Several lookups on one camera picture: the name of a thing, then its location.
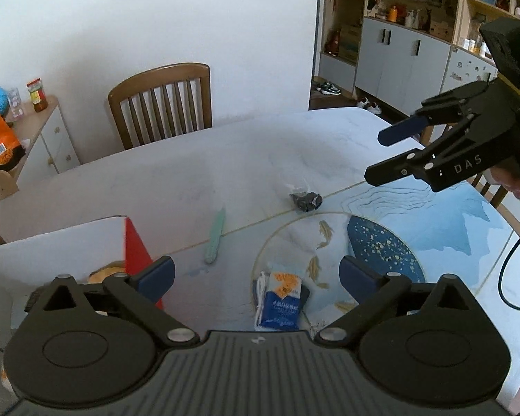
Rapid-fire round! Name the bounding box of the yellow spotted plush toy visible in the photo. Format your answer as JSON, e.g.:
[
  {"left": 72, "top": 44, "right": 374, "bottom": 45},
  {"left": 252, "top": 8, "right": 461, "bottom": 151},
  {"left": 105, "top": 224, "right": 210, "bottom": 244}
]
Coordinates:
[{"left": 88, "top": 261, "right": 125, "bottom": 284}]

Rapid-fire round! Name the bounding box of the green plastic knife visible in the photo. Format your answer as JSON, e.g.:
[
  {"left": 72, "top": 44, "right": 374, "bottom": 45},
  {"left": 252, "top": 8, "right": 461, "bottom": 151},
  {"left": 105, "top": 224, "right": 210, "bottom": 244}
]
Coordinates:
[{"left": 203, "top": 208, "right": 226, "bottom": 265}]

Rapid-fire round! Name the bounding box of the blue cracker packet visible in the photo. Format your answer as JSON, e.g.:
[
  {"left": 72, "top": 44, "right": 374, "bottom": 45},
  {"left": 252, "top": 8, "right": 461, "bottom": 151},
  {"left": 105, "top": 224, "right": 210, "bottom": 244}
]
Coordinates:
[{"left": 254, "top": 263, "right": 310, "bottom": 331}]

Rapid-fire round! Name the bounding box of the small dark candy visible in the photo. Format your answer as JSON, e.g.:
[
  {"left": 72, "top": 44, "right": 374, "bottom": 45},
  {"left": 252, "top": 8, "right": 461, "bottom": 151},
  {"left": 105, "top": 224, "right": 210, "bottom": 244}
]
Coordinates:
[{"left": 290, "top": 190, "right": 323, "bottom": 212}]

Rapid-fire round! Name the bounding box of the person's right hand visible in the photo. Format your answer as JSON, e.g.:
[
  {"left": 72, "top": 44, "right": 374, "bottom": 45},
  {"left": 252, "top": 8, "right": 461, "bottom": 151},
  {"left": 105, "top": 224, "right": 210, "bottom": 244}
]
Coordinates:
[{"left": 488, "top": 164, "right": 520, "bottom": 200}]

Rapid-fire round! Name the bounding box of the wooden chair right side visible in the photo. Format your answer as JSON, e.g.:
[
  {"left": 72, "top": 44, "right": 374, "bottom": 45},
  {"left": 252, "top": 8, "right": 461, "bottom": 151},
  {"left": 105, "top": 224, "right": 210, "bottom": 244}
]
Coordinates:
[{"left": 419, "top": 123, "right": 520, "bottom": 235}]

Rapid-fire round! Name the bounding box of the wooden chair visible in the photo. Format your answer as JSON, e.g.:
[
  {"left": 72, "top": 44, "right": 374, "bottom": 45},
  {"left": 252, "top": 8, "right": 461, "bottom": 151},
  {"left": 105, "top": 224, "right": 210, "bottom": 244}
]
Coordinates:
[
  {"left": 419, "top": 123, "right": 520, "bottom": 235},
  {"left": 108, "top": 62, "right": 213, "bottom": 150}
]

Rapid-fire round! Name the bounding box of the red cardboard box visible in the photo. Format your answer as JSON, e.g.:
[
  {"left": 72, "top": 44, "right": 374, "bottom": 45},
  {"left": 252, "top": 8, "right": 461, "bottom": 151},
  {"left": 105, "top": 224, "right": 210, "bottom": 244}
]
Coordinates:
[{"left": 0, "top": 216, "right": 152, "bottom": 348}]

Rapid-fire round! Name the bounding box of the white drawer sideboard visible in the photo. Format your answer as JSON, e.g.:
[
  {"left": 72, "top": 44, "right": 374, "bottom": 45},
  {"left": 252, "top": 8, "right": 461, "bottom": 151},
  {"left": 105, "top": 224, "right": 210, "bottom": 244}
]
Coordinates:
[{"left": 6, "top": 96, "right": 80, "bottom": 189}]

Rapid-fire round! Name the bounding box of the wooden chair far side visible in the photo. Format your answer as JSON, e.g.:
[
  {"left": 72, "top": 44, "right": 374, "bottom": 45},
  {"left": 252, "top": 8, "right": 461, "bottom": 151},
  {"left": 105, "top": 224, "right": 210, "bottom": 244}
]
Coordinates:
[{"left": 108, "top": 62, "right": 213, "bottom": 150}]

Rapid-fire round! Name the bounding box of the red sauce jar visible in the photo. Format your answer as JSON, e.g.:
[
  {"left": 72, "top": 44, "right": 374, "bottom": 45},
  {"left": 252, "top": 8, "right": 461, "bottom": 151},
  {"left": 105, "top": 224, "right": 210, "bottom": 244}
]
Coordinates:
[{"left": 26, "top": 78, "right": 49, "bottom": 113}]

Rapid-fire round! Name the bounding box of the grey wall cabinet unit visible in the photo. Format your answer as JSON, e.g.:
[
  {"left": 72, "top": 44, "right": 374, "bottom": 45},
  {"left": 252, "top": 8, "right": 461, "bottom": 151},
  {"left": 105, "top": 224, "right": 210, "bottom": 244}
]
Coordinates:
[{"left": 314, "top": 0, "right": 520, "bottom": 115}]

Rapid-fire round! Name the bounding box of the black cable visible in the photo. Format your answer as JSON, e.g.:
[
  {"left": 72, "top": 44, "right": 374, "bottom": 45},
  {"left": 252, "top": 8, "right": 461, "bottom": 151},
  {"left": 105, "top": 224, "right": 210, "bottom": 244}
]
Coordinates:
[{"left": 498, "top": 211, "right": 520, "bottom": 313}]

